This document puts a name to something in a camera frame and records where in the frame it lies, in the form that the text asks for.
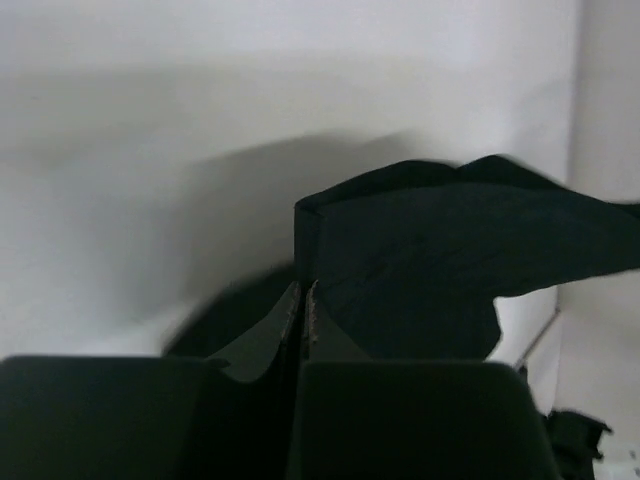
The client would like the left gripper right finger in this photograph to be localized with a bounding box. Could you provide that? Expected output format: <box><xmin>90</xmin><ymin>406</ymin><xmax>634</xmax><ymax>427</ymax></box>
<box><xmin>294</xmin><ymin>291</ymin><xmax>559</xmax><ymax>479</ymax></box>

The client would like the black skirt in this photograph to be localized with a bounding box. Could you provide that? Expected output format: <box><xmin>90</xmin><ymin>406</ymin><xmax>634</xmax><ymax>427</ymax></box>
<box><xmin>167</xmin><ymin>155</ymin><xmax>639</xmax><ymax>360</ymax></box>

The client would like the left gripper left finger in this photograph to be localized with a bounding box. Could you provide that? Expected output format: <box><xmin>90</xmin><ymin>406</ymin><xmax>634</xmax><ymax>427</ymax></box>
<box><xmin>1</xmin><ymin>284</ymin><xmax>301</xmax><ymax>479</ymax></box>

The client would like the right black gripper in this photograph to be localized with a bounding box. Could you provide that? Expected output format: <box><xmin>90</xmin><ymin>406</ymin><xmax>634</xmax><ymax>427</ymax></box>
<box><xmin>544</xmin><ymin>410</ymin><xmax>614</xmax><ymax>480</ymax></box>

